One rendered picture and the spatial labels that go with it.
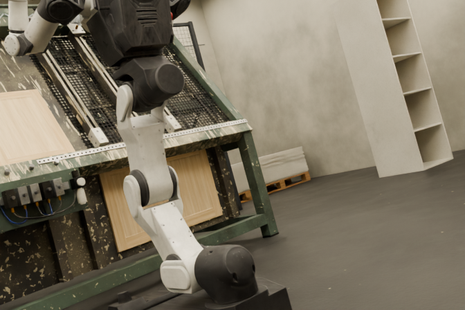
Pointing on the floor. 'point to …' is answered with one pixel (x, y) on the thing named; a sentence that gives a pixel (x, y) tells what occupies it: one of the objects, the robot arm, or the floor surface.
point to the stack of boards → (274, 171)
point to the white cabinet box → (391, 79)
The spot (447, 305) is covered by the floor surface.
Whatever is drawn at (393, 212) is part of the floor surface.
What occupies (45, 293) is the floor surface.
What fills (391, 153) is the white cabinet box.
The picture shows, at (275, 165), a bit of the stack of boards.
